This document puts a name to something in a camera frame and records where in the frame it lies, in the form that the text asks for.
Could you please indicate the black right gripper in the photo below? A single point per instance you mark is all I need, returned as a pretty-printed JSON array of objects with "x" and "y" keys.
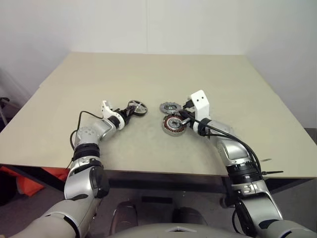
[{"x": 191, "y": 111}]

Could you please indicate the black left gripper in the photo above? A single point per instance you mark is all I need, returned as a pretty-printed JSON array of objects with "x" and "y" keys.
[{"x": 123, "y": 116}]

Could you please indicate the motor stator with copper windings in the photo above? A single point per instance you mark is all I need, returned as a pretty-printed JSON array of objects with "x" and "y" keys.
[{"x": 171, "y": 127}]

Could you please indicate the grey toothed motor cover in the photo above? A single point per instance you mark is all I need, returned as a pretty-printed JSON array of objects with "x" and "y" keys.
[{"x": 169, "y": 108}]

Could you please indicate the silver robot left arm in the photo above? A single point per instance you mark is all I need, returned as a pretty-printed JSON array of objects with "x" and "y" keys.
[{"x": 86, "y": 131}]

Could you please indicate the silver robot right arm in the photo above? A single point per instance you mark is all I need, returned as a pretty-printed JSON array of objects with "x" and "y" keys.
[{"x": 235, "y": 148}]

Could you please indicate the black floor plate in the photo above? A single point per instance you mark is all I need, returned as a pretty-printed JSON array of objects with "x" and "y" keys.
[{"x": 156, "y": 200}]

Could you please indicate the dark rounded robot right foot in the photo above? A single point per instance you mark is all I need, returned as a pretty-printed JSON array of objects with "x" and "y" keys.
[{"x": 188, "y": 215}]

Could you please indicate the dark rounded robot foot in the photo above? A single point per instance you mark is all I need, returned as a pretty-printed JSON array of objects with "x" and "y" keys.
[
  {"x": 125, "y": 217},
  {"x": 188, "y": 215}
]

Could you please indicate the dark rounded robot left foot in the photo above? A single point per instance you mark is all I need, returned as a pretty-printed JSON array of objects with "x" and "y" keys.
[{"x": 125, "y": 217}]

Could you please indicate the grey robot torso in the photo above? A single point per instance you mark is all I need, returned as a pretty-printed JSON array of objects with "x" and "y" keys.
[{"x": 161, "y": 231}]

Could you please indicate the orange red fabric object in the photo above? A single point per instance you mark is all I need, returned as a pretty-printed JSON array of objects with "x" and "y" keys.
[{"x": 29, "y": 186}]

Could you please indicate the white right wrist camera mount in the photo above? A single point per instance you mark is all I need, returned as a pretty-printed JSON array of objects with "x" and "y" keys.
[{"x": 200, "y": 104}]

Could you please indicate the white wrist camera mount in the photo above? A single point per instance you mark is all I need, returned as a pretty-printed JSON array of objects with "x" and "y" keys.
[
  {"x": 109, "y": 114},
  {"x": 200, "y": 104}
]

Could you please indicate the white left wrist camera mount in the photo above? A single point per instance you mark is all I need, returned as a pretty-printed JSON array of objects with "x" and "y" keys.
[{"x": 109, "y": 114}]

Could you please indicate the black metal table frame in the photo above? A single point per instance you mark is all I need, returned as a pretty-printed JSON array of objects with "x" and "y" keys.
[{"x": 161, "y": 178}]

